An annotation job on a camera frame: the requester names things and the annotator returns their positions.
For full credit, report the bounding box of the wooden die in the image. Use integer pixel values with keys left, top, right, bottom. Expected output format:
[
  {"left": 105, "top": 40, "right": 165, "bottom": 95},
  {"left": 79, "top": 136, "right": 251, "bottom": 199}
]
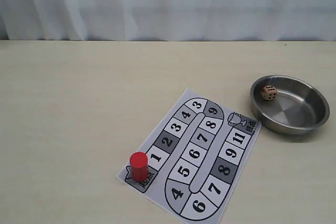
[{"left": 261, "top": 85, "right": 277, "bottom": 101}]

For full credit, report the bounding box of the red cylinder game piece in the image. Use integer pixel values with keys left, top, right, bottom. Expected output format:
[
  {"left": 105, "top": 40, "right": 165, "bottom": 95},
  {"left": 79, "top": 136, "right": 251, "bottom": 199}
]
[{"left": 130, "top": 152, "right": 148, "bottom": 182}]

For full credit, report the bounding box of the white curtain backdrop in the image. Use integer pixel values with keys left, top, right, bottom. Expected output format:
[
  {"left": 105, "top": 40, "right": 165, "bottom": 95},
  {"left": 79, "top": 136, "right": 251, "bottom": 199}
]
[{"left": 1, "top": 0, "right": 335, "bottom": 41}]

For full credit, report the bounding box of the paper game board sheet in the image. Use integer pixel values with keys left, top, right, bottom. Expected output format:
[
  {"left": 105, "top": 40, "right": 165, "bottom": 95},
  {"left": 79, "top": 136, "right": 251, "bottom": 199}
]
[{"left": 117, "top": 90, "right": 261, "bottom": 223}]

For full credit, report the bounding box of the stainless steel round dish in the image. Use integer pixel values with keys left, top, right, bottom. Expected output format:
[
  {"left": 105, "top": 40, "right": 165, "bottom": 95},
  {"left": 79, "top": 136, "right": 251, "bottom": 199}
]
[{"left": 250, "top": 74, "right": 330, "bottom": 136}]

